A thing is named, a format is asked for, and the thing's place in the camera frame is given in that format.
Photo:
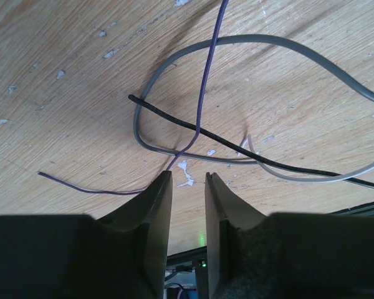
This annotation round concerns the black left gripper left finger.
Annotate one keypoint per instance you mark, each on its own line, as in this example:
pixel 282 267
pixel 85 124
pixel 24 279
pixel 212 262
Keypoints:
pixel 139 232

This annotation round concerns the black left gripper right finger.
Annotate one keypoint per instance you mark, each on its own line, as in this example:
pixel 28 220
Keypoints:
pixel 226 215

